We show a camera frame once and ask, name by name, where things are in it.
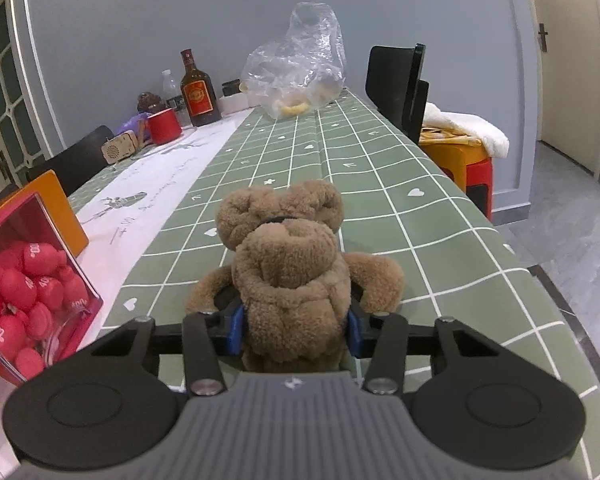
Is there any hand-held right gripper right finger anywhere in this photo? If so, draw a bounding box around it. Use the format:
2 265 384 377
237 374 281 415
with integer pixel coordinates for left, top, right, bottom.
349 307 498 396

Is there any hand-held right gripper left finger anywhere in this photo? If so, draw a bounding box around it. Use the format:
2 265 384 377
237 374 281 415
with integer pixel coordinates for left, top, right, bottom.
92 305 246 397

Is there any brown teddy bear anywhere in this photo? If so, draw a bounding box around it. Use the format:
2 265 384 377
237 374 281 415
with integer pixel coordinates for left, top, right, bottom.
185 178 405 374

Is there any green checkered tablecloth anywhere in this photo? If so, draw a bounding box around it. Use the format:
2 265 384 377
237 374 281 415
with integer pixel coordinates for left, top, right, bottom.
0 87 600 480

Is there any black plastic stool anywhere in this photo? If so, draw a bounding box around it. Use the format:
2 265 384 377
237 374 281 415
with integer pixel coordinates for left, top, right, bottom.
467 182 494 221

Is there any orange plastic stool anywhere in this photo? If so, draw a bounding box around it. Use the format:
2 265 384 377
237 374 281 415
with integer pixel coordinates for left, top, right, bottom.
420 142 491 194

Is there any orange cardboard box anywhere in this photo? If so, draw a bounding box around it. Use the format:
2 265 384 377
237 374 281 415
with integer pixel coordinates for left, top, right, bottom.
0 170 90 407

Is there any red mug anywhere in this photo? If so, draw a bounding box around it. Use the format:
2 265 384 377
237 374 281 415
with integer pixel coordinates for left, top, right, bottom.
146 108 183 145

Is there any small wooden speaker box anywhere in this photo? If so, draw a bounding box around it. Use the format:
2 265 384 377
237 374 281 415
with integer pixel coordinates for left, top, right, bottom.
101 130 140 165

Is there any pile of pink round pouches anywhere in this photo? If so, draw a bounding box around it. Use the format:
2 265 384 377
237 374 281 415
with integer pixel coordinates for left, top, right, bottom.
0 241 89 382

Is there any white box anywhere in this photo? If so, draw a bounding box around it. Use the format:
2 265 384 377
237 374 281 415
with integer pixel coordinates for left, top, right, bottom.
217 94 251 114

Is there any purple toy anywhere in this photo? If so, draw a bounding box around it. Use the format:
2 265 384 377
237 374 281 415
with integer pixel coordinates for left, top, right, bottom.
121 112 153 137

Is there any yellow pastry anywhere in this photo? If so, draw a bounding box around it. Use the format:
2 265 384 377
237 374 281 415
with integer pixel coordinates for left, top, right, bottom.
278 100 312 117

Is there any black chair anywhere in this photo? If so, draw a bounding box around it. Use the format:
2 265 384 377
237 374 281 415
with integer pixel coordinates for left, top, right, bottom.
26 125 116 197
367 44 430 144

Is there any white towel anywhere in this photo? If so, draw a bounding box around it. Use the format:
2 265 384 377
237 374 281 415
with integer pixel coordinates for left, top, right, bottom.
422 102 510 157

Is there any brown liquor bottle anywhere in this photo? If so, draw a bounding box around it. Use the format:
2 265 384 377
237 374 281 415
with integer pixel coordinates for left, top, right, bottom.
180 49 223 128

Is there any clear water bottle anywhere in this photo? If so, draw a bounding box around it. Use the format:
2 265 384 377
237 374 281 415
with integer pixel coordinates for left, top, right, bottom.
161 69 192 127

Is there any red box with clear side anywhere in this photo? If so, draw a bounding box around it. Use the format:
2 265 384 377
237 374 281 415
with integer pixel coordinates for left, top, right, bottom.
0 192 104 387

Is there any clear plastic bag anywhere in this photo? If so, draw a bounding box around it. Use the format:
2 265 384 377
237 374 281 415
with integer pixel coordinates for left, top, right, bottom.
240 2 346 120

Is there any glass-paned door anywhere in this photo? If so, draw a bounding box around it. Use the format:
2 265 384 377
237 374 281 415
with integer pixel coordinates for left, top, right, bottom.
0 0 64 202

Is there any cream door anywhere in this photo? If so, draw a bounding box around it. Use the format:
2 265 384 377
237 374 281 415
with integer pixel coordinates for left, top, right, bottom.
522 0 600 177

